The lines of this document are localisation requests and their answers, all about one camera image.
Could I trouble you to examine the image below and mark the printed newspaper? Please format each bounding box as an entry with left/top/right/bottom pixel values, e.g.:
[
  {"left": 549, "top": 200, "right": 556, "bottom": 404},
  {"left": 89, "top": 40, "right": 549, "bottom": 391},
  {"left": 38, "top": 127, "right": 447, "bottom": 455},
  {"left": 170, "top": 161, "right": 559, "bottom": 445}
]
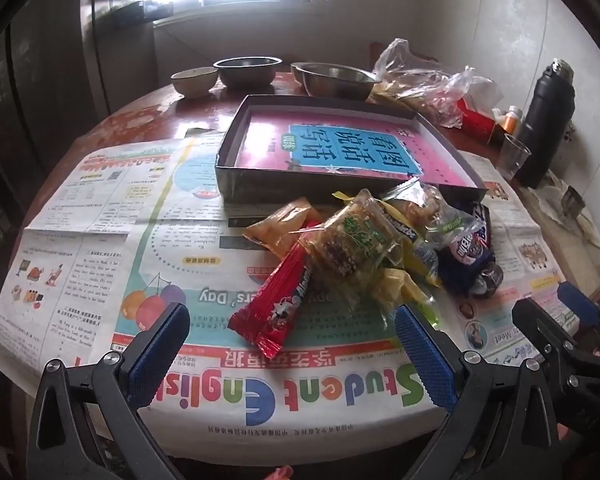
[{"left": 0, "top": 130, "right": 568, "bottom": 453}]

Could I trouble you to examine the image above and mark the black thermos bottle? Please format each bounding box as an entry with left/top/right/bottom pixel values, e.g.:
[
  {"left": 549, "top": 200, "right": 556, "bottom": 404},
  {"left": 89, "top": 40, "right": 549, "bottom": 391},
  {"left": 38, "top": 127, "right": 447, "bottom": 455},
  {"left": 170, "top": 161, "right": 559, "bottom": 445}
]
[{"left": 515, "top": 58, "right": 577, "bottom": 188}]

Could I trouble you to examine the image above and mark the beige ceramic bowl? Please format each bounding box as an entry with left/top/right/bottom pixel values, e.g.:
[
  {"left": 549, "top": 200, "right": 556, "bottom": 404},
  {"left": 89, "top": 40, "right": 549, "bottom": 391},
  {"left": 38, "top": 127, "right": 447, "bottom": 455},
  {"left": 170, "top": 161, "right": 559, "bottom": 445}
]
[{"left": 170, "top": 66, "right": 219, "bottom": 99}]

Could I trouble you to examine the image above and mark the small steel bowl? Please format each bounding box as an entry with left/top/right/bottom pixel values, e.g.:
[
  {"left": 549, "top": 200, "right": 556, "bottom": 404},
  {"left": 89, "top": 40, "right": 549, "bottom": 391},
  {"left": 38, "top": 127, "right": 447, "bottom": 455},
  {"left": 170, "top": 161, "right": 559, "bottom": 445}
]
[{"left": 213, "top": 56, "right": 283, "bottom": 92}]

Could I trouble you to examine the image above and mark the clear plastic bag with food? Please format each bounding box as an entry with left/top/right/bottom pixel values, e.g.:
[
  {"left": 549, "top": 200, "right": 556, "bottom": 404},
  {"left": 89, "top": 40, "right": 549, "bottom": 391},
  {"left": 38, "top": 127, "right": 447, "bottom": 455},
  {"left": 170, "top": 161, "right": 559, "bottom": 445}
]
[{"left": 370, "top": 38, "right": 496, "bottom": 128}]

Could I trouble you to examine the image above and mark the large steel bowl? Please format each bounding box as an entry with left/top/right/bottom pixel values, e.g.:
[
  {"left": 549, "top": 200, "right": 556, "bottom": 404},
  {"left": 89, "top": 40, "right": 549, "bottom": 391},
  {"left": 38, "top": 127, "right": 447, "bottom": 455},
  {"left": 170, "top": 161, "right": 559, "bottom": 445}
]
[{"left": 291, "top": 62, "right": 381, "bottom": 102}]

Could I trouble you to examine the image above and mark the orange snack packet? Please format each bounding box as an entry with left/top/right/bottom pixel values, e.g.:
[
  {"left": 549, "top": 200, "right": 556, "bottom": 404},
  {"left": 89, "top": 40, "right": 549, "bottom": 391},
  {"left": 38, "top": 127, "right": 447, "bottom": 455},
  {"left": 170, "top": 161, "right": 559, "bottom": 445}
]
[{"left": 243, "top": 197, "right": 326, "bottom": 261}]

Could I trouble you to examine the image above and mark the clear plastic cup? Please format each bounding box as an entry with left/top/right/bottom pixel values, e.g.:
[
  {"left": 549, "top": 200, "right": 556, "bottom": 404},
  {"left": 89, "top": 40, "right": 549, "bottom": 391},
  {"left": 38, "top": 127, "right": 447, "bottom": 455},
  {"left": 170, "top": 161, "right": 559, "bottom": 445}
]
[{"left": 495, "top": 133, "right": 532, "bottom": 181}]

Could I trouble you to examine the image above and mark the dark blue snack bar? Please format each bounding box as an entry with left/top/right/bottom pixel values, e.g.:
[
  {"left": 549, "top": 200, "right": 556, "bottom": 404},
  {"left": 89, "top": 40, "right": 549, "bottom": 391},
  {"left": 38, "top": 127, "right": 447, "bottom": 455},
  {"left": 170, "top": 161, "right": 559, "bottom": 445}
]
[{"left": 467, "top": 201, "right": 495, "bottom": 248}]

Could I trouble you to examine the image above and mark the pink book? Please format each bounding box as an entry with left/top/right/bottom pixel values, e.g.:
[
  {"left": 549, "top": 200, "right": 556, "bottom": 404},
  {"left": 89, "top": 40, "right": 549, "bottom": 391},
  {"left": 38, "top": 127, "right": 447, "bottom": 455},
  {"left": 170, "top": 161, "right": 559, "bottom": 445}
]
[{"left": 235, "top": 112, "right": 476, "bottom": 188}]

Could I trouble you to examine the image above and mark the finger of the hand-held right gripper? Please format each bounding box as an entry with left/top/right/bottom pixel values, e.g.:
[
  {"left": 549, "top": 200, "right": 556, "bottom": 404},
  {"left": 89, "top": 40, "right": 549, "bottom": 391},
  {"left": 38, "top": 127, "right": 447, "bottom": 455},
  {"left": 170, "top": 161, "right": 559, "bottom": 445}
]
[
  {"left": 556, "top": 281, "right": 600, "bottom": 348},
  {"left": 511, "top": 299, "right": 583, "bottom": 366}
]

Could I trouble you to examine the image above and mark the yellow snack packet blue label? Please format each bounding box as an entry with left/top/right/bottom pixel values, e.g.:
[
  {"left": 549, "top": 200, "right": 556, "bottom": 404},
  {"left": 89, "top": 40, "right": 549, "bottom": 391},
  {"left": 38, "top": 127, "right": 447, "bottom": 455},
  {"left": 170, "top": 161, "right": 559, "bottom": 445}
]
[{"left": 382, "top": 200, "right": 443, "bottom": 288}]

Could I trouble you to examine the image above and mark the red tissue box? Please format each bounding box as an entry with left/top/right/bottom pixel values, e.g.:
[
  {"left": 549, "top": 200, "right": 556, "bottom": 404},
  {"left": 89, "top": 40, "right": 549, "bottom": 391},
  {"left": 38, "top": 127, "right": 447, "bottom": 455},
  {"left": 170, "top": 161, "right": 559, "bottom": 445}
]
[{"left": 455, "top": 97, "right": 506, "bottom": 146}]

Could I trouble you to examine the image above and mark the small brown chocolate candy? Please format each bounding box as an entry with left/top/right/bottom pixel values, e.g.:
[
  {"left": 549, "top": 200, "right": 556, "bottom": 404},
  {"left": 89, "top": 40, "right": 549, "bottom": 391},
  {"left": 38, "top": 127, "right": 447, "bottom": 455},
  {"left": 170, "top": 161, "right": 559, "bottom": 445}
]
[{"left": 472, "top": 262, "right": 504, "bottom": 295}]

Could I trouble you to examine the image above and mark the small steel cup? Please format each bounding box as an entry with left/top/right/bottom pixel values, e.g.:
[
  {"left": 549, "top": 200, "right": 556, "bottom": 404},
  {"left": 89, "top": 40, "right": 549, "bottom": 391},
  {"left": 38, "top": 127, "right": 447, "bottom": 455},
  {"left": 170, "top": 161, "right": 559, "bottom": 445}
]
[{"left": 560, "top": 186, "right": 586, "bottom": 221}]

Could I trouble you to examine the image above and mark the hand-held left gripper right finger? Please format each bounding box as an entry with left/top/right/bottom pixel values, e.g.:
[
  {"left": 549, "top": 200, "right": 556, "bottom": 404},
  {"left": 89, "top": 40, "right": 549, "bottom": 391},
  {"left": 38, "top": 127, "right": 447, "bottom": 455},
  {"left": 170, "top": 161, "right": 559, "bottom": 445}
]
[{"left": 394, "top": 305, "right": 579, "bottom": 480}]

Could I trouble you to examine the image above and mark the dark refrigerator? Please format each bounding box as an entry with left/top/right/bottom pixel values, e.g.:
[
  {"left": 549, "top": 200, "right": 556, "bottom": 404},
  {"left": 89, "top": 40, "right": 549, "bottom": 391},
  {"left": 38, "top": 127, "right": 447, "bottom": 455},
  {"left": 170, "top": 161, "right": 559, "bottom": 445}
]
[{"left": 0, "top": 0, "right": 111, "bottom": 281}]

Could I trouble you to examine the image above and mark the crumpled white tissue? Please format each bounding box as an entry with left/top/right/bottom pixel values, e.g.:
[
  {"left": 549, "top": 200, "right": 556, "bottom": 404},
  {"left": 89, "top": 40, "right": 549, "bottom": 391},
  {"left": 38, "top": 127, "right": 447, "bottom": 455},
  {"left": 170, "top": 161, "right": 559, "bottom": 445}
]
[{"left": 532, "top": 175, "right": 600, "bottom": 251}]

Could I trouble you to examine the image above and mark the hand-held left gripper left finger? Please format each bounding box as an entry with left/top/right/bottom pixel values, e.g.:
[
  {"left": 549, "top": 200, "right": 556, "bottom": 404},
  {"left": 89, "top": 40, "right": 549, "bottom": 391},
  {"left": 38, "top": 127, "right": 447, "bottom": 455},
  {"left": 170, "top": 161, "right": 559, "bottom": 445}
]
[{"left": 25, "top": 302, "right": 191, "bottom": 480}]

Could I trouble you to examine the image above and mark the grey shallow cardboard box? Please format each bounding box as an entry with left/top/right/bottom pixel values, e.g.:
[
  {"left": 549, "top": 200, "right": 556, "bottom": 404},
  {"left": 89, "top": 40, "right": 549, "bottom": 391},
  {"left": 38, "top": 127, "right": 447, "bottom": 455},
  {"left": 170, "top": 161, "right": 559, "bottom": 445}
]
[{"left": 214, "top": 94, "right": 488, "bottom": 206}]

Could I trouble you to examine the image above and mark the clear pastry packet green label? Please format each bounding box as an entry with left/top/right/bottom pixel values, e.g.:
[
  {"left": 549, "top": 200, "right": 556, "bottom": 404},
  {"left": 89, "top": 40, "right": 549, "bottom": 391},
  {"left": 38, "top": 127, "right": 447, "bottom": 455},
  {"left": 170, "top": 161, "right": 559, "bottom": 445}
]
[{"left": 290, "top": 189, "right": 416, "bottom": 281}]

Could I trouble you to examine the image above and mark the red snack packet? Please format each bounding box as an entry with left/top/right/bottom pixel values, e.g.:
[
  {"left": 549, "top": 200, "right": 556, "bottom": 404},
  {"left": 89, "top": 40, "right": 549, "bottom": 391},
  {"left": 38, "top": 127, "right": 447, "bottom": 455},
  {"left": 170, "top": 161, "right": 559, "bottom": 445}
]
[{"left": 227, "top": 241, "right": 326, "bottom": 361}]

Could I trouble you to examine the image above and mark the white bottle orange label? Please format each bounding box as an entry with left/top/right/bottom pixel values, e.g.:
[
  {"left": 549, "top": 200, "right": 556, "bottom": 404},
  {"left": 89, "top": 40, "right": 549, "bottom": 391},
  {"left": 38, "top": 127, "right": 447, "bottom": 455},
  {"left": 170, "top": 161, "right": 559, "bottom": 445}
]
[{"left": 497, "top": 106, "right": 523, "bottom": 136}]

